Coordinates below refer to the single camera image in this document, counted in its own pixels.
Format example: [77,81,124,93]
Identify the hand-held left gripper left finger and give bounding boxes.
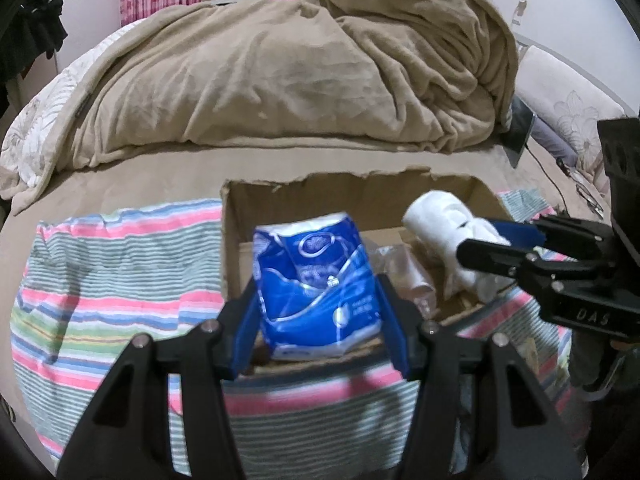
[57,279,262,480]

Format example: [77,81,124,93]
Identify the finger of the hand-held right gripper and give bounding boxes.
[456,238,616,292]
[486,215,617,262]

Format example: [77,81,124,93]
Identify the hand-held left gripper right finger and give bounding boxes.
[374,274,587,480]

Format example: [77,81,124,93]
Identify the white tissue roll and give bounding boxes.
[402,189,514,304]

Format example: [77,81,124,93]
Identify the blue tissue packet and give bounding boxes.
[252,212,384,362]

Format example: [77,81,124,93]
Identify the brown cardboard box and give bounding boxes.
[220,166,517,377]

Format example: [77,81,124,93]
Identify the eyeglasses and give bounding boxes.
[574,182,607,219]

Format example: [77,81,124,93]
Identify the dark tablet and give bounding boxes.
[502,95,537,169]

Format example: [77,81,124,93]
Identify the floral white pillow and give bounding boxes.
[514,35,638,197]

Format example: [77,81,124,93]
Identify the striped pastel cloth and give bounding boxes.
[10,187,592,480]

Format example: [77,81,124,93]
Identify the tan bed sheet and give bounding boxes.
[0,132,617,273]

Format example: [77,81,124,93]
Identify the beige fleece blanket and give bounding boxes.
[0,0,519,202]

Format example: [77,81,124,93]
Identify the white floral quilt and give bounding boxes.
[0,25,142,187]

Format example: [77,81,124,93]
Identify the dark hanging clothes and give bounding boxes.
[0,0,69,117]

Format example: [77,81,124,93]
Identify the black cable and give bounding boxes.
[522,142,572,219]

